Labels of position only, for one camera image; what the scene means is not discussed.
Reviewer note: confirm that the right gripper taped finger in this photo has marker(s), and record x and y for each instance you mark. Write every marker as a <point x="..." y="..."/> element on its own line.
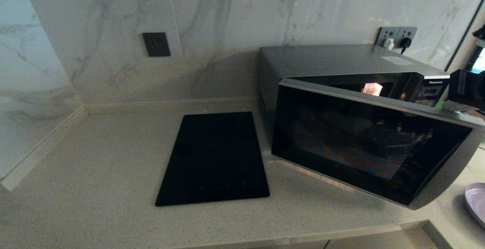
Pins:
<point x="456" y="107"/>

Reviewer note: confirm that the black glass induction cooktop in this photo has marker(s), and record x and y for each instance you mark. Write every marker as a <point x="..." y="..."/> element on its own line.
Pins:
<point x="214" y="162"/>

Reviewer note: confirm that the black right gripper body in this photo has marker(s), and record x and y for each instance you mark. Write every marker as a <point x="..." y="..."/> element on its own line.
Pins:
<point x="471" y="88"/>

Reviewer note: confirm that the dark grey single wall socket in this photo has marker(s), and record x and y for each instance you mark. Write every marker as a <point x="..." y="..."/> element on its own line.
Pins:
<point x="156" y="44"/>

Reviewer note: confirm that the black power plug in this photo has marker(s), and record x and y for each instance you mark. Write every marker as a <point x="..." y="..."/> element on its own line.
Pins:
<point x="405" y="43"/>

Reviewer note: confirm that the white power plug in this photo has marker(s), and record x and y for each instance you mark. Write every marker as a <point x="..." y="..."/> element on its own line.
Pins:
<point x="388" y="44"/>

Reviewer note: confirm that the black glass microwave door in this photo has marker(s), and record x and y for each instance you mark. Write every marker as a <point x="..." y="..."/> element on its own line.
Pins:
<point x="360" y="143"/>

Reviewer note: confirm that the grey double wall socket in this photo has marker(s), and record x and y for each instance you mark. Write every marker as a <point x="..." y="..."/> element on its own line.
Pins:
<point x="387" y="33"/>

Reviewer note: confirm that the light purple plate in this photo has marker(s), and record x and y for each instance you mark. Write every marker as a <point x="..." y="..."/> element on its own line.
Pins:
<point x="476" y="203"/>

